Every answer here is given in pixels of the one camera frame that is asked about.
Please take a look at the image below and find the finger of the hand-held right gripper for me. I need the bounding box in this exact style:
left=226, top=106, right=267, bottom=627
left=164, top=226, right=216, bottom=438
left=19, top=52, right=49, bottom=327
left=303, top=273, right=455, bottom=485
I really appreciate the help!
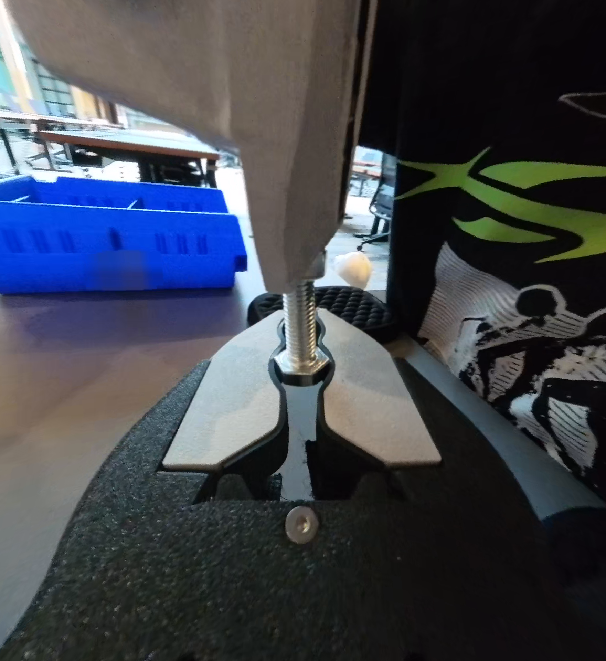
left=6, top=0, right=361, bottom=292
left=341, top=0, right=380, bottom=224

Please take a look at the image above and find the silver hex bolt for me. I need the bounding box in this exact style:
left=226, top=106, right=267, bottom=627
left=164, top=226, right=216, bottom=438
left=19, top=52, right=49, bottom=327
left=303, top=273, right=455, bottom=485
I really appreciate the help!
left=281, top=249, right=329, bottom=374

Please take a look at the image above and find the black office chair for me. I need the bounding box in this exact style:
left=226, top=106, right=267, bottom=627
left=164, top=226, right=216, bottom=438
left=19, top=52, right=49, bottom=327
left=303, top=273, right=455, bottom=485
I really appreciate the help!
left=354, top=181, right=395, bottom=252

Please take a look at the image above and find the blue plastic bin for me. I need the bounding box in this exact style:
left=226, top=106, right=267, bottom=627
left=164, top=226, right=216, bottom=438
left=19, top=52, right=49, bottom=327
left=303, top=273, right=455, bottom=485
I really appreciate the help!
left=0, top=175, right=248, bottom=295

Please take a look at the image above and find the black textured pad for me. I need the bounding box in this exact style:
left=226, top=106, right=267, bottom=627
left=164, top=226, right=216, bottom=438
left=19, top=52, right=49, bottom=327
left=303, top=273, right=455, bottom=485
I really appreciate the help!
left=247, top=285, right=397, bottom=343

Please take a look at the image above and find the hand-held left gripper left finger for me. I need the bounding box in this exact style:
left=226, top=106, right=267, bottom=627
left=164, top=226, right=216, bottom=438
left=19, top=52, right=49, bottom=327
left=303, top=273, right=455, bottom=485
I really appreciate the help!
left=161, top=315, right=286, bottom=471

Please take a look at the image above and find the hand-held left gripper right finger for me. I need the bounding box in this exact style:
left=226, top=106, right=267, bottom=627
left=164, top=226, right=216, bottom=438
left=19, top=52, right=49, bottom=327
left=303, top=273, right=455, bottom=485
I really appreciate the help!
left=316, top=308, right=443, bottom=471

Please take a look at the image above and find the small white lump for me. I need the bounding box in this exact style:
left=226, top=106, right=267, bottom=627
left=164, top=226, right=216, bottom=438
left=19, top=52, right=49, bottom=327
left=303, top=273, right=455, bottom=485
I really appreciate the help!
left=333, top=251, right=374, bottom=290

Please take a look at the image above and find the silver hex nut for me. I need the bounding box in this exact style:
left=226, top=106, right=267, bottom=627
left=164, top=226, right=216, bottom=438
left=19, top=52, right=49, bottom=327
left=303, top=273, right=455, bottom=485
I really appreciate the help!
left=273, top=353, right=332, bottom=388

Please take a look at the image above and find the wooden office desk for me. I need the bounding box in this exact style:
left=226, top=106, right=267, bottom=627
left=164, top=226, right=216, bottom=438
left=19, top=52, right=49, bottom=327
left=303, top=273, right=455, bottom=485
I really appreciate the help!
left=37, top=129, right=221, bottom=188

